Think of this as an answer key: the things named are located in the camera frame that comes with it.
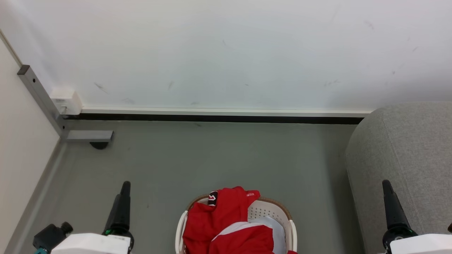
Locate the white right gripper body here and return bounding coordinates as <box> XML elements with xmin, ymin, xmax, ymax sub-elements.
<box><xmin>382</xmin><ymin>227</ymin><xmax>452</xmax><ymax>254</ymax></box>

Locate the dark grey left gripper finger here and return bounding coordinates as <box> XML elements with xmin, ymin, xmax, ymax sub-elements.
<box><xmin>104</xmin><ymin>181</ymin><xmax>132</xmax><ymax>232</ymax></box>

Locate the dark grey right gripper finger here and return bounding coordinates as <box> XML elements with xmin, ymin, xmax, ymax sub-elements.
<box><xmin>382</xmin><ymin>180</ymin><xmax>412</xmax><ymax>232</ymax></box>

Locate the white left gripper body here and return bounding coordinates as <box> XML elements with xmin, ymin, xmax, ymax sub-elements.
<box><xmin>51</xmin><ymin>226</ymin><xmax>135</xmax><ymax>254</ymax></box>

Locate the red and white garment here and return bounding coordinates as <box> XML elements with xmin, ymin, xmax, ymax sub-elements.
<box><xmin>182</xmin><ymin>186</ymin><xmax>298</xmax><ymax>254</ymax></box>

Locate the grey fabric sofa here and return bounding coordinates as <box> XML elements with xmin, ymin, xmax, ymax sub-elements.
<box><xmin>345</xmin><ymin>102</ymin><xmax>452</xmax><ymax>254</ymax></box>

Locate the white plastic laundry basket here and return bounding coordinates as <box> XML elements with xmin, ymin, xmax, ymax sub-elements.
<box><xmin>175</xmin><ymin>195</ymin><xmax>298</xmax><ymax>254</ymax></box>

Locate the white and black baseboard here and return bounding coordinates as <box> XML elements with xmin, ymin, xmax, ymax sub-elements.
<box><xmin>65</xmin><ymin>107</ymin><xmax>374</xmax><ymax>125</ymax></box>

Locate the white wall box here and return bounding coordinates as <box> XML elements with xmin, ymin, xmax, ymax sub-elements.
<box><xmin>50</xmin><ymin>89</ymin><xmax>83</xmax><ymax>116</ymax></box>

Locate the grey metal frame leg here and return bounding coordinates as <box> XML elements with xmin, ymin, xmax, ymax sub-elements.
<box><xmin>17</xmin><ymin>65</ymin><xmax>114</xmax><ymax>143</ymax></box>

